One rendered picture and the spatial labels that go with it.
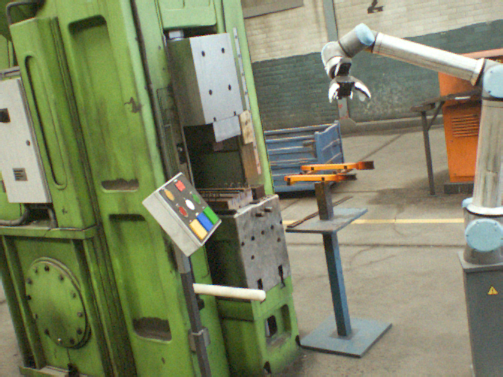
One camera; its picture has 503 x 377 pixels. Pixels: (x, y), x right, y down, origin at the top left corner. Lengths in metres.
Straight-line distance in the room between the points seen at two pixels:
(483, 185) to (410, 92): 8.03
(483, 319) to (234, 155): 1.48
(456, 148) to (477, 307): 3.53
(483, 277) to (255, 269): 1.06
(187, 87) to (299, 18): 8.35
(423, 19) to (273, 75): 2.82
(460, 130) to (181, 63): 3.82
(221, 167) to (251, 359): 1.04
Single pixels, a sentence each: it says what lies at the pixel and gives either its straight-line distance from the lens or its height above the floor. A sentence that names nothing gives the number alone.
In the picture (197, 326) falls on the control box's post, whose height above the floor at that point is 0.55.
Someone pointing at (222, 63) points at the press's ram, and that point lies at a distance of 3.12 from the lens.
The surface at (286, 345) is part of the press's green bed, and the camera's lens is 3.47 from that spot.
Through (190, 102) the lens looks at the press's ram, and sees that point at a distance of 3.01.
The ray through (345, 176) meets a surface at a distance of 3.22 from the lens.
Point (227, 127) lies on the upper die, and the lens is 3.10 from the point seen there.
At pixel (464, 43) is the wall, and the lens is 10.37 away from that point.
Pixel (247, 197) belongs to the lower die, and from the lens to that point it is 3.20.
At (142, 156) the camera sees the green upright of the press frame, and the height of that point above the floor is 1.28.
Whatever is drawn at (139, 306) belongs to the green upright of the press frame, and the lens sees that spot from 3.37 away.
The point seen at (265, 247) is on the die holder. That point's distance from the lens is 3.23.
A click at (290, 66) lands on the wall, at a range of 11.43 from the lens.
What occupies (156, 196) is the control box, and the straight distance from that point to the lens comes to 2.48.
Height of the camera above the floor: 1.65
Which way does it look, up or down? 12 degrees down
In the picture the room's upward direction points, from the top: 10 degrees counter-clockwise
